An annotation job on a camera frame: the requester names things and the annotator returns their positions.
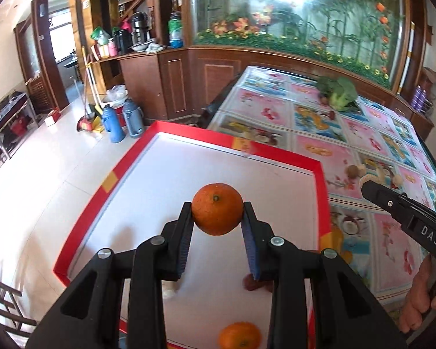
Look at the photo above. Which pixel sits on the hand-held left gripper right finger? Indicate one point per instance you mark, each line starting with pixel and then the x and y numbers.
pixel 250 249

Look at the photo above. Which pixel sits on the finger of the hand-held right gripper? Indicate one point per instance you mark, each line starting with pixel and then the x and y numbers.
pixel 381 196

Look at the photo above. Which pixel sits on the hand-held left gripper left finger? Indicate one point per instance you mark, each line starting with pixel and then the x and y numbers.
pixel 183 249

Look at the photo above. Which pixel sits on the beige yam piece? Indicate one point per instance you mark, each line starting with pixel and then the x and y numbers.
pixel 169 291
pixel 362 170

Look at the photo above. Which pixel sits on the orange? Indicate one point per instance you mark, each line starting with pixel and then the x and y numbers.
pixel 217 209
pixel 239 335

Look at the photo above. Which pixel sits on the white mat with red border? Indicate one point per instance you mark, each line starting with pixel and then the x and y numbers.
pixel 210 167

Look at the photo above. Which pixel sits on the person's right hand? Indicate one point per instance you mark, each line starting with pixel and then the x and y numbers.
pixel 416 305

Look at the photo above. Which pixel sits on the brown kiwi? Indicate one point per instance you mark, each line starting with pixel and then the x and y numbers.
pixel 352 171

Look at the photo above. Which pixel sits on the purple bottle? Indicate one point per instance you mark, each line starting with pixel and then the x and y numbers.
pixel 423 99
pixel 417 96

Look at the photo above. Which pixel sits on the green bok choy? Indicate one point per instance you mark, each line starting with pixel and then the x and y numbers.
pixel 338 91

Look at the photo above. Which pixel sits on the grey blue thermos flask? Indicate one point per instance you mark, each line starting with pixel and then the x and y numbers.
pixel 132 118

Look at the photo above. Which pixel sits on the white yellow rolled mat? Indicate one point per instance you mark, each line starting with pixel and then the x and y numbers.
pixel 407 58

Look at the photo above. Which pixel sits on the dustpan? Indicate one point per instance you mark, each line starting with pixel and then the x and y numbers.
pixel 85 123

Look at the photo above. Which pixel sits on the wooden cabinet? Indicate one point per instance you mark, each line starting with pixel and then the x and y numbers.
pixel 174 87

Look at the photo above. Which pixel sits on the white plastic bag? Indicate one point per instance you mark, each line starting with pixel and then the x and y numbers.
pixel 116 92

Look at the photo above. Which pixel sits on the small red white box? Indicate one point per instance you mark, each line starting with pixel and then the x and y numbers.
pixel 52 116

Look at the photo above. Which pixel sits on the broom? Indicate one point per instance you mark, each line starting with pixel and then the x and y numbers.
pixel 91 83

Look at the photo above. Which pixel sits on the floral glass panel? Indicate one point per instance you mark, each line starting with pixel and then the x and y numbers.
pixel 294 18

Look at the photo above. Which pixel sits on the white cloth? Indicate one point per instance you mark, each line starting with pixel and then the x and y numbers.
pixel 155 47

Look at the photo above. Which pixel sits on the white bowl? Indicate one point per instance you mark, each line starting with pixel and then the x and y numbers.
pixel 140 47

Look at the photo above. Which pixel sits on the pink bottle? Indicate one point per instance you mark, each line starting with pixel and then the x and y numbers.
pixel 112 48

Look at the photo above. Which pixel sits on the black flask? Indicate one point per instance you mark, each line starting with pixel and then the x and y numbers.
pixel 122 40

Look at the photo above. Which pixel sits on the green plastic bottle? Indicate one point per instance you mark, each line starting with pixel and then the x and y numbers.
pixel 175 31

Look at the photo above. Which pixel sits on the black coffee maker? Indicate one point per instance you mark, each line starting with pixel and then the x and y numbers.
pixel 138 29

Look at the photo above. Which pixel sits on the green plastic bag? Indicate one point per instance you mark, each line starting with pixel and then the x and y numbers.
pixel 100 36

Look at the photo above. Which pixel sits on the metal frame chair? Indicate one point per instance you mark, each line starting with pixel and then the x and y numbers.
pixel 2 127

